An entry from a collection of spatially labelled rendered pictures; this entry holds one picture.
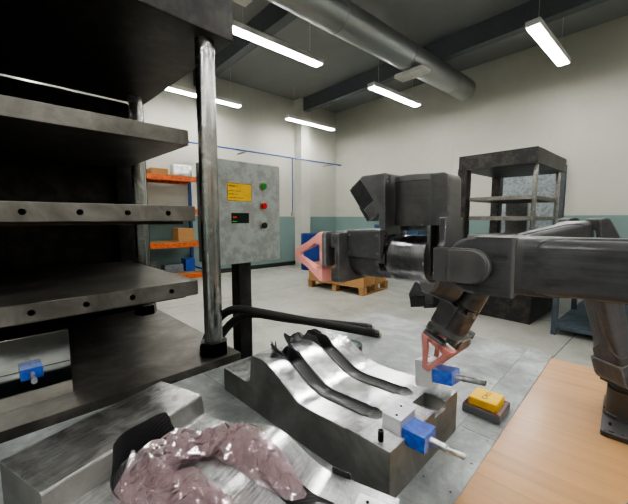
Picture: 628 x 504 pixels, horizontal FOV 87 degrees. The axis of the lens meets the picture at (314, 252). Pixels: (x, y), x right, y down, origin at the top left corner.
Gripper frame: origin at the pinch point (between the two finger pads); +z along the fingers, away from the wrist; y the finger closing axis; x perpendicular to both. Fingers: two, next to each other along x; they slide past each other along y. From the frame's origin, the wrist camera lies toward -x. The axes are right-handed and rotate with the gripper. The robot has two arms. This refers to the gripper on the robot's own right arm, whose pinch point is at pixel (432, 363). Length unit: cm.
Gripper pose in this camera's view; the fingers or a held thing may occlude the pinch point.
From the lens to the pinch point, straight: 77.3
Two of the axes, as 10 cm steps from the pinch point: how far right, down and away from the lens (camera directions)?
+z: -3.4, 8.9, 2.9
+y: -7.0, -0.3, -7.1
